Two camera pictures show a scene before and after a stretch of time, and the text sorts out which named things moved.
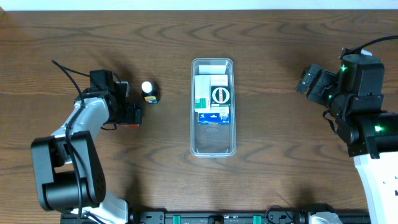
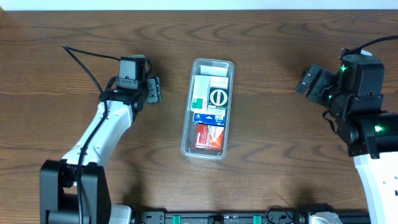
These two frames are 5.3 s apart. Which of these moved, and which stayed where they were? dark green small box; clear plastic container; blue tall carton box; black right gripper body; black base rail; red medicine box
Moved: blue tall carton box; clear plastic container; red medicine box
Stayed: dark green small box; black base rail; black right gripper body
